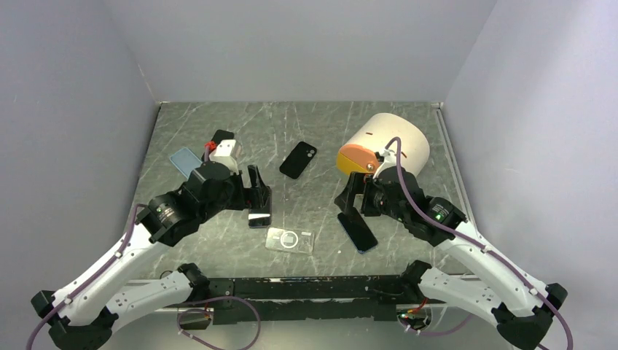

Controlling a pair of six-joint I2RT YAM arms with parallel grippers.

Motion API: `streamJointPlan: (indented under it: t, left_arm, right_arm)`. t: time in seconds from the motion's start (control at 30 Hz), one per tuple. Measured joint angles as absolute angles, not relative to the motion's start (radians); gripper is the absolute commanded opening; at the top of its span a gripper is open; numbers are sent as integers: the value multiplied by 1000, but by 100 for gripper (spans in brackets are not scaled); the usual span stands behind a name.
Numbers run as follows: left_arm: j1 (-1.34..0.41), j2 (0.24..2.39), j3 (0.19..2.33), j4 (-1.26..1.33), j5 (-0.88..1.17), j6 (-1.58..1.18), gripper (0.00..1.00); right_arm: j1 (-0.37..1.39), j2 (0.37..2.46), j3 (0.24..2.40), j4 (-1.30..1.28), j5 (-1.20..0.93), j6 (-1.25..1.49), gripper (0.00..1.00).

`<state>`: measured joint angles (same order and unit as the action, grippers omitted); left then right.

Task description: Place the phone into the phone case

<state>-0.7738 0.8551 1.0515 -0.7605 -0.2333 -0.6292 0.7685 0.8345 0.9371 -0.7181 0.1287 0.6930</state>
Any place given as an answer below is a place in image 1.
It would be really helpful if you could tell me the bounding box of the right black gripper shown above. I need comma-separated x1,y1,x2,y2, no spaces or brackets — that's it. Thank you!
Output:
335,171,407,223

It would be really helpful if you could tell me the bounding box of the purple phone black screen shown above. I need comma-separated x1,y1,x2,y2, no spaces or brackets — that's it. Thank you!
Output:
248,199,272,228

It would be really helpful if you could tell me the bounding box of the clear magsafe phone case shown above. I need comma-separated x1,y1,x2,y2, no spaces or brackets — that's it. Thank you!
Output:
265,227,314,255

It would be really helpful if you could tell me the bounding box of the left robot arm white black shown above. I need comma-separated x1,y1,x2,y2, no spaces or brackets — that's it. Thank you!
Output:
31,161,272,349

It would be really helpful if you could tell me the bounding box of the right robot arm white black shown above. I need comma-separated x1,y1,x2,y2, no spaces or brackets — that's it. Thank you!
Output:
335,167,574,349

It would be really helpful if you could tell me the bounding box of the black phone face down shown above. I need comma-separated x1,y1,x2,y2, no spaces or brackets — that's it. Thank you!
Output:
211,129,235,145

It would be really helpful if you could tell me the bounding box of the light blue phone case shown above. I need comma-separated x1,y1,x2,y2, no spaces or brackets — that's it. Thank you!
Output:
169,147,202,179

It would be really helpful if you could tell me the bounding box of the white cylinder orange yellow face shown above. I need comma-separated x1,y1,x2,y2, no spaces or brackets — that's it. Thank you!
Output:
335,113,430,176

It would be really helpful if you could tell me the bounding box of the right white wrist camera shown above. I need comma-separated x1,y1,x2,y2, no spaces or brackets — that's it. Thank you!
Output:
374,149,406,178

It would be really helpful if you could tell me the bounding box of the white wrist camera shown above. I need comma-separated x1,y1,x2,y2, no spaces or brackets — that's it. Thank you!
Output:
374,149,406,178
203,139,241,174

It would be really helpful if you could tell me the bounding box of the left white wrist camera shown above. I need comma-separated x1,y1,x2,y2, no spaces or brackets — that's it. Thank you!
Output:
203,139,241,174

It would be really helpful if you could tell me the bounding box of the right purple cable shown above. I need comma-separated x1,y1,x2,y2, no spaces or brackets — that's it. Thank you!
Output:
383,136,576,350

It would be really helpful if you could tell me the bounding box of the purple cable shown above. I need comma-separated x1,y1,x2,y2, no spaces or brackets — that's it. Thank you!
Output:
25,203,151,350
383,136,576,350

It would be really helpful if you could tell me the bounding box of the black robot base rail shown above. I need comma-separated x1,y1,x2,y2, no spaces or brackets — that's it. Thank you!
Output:
161,274,447,325

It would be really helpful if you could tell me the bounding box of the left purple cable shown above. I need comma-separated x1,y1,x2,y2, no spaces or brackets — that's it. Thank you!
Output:
25,203,151,350

